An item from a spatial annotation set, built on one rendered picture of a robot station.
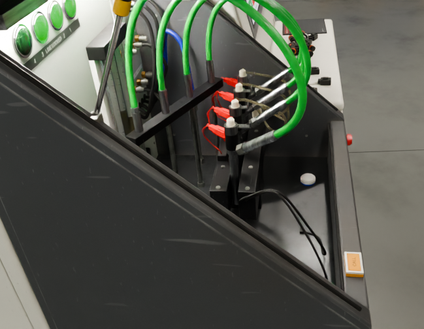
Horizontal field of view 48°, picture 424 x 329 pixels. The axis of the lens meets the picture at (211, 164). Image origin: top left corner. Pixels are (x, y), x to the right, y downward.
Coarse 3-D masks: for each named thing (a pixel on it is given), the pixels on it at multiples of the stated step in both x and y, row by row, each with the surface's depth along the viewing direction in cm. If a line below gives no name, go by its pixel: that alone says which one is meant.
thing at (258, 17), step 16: (144, 0) 83; (240, 0) 73; (256, 16) 73; (128, 32) 89; (272, 32) 73; (128, 48) 91; (288, 48) 73; (128, 64) 94; (128, 80) 96; (304, 80) 75; (304, 96) 76; (288, 128) 80
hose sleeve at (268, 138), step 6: (270, 132) 84; (258, 138) 86; (264, 138) 84; (270, 138) 84; (276, 138) 83; (246, 144) 88; (252, 144) 87; (258, 144) 86; (264, 144) 85; (246, 150) 88
